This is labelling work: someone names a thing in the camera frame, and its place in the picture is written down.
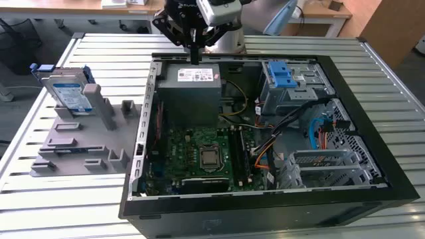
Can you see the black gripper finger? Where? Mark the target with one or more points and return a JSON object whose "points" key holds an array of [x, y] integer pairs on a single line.
{"points": [[216, 32], [169, 27]]}

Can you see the hard disk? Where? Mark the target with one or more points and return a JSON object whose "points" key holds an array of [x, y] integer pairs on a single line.
{"points": [[69, 95]]}

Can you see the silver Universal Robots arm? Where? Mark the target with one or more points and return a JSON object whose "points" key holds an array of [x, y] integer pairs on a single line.
{"points": [[232, 42]]}

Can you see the grey metal disk bay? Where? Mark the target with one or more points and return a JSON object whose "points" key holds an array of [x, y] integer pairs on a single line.
{"points": [[332, 169]]}

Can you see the white labelled box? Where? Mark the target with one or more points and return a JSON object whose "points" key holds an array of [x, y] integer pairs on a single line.
{"points": [[136, 2]]}

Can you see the blue drive cage latch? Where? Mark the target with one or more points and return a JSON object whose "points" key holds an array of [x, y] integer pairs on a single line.
{"points": [[280, 74]]}

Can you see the grey power supply unit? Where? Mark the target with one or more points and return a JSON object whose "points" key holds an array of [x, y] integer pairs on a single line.
{"points": [[189, 104]]}

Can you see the wooden desk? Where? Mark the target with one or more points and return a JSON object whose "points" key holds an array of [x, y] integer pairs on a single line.
{"points": [[65, 8]]}

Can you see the grey metal drive cage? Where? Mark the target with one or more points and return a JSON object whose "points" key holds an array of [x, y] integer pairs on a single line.
{"points": [[298, 95]]}

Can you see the small brown box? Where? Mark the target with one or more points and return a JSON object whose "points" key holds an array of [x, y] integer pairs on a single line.
{"points": [[336, 5]]}

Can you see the CPU socket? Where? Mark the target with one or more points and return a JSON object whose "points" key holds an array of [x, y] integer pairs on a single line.
{"points": [[209, 147]]}

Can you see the green motherboard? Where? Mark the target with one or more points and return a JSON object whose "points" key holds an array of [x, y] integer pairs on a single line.
{"points": [[185, 149]]}

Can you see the black RAM slot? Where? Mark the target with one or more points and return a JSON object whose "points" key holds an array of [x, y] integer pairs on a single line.
{"points": [[234, 154]]}

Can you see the silver CPU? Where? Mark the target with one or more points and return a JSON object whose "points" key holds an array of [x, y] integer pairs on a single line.
{"points": [[209, 158]]}

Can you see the grey parts rack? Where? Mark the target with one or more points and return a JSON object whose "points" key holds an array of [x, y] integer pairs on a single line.
{"points": [[82, 139]]}

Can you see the wooden cabinet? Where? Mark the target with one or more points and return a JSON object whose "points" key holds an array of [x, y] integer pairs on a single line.
{"points": [[392, 25]]}

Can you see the blue RAM stick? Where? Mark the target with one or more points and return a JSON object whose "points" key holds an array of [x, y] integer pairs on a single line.
{"points": [[70, 150]]}

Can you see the black graphics card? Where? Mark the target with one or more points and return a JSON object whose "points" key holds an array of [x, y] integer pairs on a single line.
{"points": [[205, 185]]}

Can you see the white appliance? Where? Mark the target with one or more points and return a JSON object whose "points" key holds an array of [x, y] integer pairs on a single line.
{"points": [[421, 44]]}

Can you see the black PC case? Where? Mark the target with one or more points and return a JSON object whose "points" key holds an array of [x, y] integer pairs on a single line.
{"points": [[232, 219]]}

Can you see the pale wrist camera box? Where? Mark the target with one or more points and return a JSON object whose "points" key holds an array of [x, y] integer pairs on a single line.
{"points": [[222, 12]]}

